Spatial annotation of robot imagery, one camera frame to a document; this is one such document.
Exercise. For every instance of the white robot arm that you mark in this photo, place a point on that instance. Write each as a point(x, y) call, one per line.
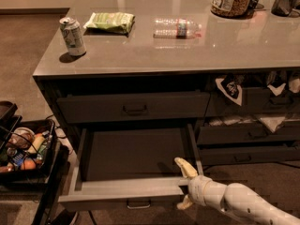
point(235, 200)

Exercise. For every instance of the white cloth in drawer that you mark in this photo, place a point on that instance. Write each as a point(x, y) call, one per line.
point(272, 121)

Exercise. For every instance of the grey drawer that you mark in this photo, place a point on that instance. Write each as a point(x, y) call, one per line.
point(130, 168)
point(246, 155)
point(254, 100)
point(129, 107)
point(248, 133)

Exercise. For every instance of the dark glass container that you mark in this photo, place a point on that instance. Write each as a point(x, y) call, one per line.
point(283, 8)

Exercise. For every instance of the silver green soda can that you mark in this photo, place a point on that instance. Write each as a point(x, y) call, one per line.
point(73, 36)

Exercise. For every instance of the black shoe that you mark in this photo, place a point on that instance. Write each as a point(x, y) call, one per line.
point(66, 218)

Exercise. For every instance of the black bin of groceries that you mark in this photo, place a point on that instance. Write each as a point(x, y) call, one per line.
point(27, 150)

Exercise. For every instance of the grey counter cabinet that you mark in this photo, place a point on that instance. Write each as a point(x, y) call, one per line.
point(248, 48)

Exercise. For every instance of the green snack bag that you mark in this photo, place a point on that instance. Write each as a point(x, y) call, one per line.
point(117, 22)

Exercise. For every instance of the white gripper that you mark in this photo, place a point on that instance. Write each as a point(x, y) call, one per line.
point(198, 189)

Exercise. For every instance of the clear plastic water bottle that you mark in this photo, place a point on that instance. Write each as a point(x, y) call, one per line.
point(175, 28)

